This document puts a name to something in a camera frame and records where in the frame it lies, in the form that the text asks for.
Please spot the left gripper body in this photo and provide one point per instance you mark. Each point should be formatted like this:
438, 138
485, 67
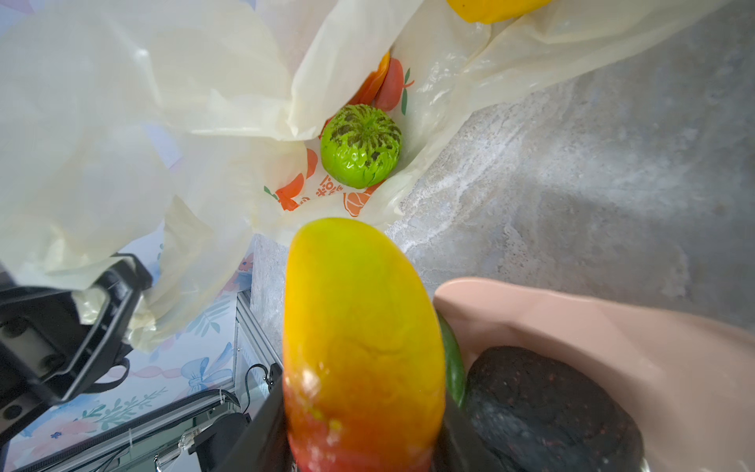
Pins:
26, 357

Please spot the yellow lemon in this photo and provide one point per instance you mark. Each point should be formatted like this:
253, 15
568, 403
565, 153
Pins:
488, 12

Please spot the red yellow peach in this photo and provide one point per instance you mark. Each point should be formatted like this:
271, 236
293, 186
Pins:
364, 372

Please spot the dark avocado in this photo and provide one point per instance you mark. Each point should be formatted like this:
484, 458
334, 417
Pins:
533, 413

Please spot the red yellow mango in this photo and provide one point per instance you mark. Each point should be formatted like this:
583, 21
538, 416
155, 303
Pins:
370, 88

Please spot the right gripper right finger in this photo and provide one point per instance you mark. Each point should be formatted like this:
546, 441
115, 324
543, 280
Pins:
458, 447

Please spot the yellow plastic bag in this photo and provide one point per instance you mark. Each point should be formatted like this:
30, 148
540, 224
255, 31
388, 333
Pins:
119, 118

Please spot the aluminium front rail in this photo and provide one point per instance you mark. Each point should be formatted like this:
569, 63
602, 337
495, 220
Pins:
205, 378

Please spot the green yellow cucumber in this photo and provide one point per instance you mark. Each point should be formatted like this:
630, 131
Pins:
455, 372

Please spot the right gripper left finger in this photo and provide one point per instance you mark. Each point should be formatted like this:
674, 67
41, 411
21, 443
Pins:
263, 445

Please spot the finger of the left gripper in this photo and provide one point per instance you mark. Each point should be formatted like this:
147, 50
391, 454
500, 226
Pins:
95, 356

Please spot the green custard apple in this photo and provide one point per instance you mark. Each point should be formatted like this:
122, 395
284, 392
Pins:
360, 146

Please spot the pink scalloped plate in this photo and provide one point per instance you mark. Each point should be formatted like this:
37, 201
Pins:
687, 381

